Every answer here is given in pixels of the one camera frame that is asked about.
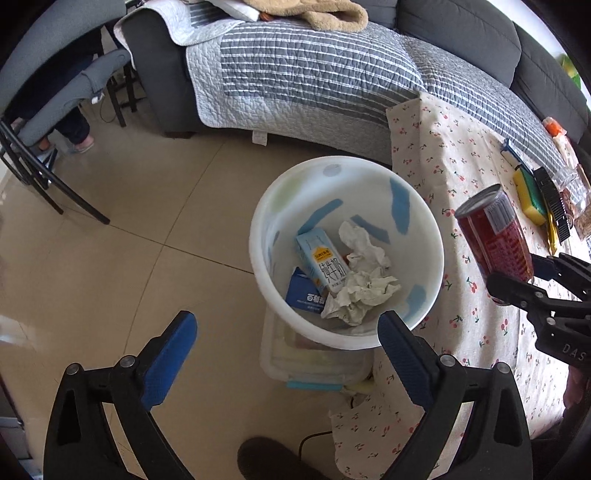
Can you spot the clear plastic storage box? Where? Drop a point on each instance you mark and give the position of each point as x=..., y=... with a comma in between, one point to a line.
x=299, y=363

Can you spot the dark brown slipper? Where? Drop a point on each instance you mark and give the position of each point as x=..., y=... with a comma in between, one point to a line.
x=262, y=458

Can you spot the black plastic tray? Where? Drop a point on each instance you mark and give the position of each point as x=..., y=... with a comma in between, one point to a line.
x=553, y=201

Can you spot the cherry print tablecloth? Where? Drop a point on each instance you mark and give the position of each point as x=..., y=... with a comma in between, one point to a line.
x=448, y=156

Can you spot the white tissue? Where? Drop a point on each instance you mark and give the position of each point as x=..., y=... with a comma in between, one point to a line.
x=363, y=255

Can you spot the red text drink can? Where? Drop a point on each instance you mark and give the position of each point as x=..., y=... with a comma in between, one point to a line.
x=494, y=234

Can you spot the white plastic trash bin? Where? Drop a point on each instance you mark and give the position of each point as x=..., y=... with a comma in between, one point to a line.
x=324, y=193

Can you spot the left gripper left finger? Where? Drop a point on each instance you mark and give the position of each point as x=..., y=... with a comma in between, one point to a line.
x=79, y=442

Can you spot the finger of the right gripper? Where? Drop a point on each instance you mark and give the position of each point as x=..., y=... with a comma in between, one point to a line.
x=572, y=273
x=521, y=290

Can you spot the light blue milk carton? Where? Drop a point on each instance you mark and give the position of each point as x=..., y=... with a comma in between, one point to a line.
x=322, y=262

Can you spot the plastic jar of seeds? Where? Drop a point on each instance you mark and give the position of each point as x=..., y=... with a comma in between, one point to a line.
x=573, y=182

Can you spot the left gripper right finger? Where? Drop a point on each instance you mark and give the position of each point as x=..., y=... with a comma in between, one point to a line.
x=496, y=443

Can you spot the dark grey sofa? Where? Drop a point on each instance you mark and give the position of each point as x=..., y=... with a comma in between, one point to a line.
x=482, y=35

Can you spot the yellow green sponge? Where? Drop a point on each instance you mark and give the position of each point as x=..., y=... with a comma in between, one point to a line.
x=530, y=198

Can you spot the white paper wrapper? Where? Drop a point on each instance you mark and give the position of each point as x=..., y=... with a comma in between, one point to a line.
x=362, y=291

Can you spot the small blue white box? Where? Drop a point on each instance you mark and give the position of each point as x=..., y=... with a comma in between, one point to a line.
x=515, y=157

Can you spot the seated person's leg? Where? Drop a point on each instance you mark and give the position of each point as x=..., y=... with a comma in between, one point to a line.
x=60, y=71

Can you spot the yellow cloth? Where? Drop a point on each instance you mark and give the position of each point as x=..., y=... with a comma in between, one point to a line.
x=552, y=235

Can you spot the grey padded chair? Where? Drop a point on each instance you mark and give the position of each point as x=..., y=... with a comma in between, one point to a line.
x=32, y=33

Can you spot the grey striped quilt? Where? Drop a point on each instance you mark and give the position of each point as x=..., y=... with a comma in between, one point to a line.
x=201, y=68

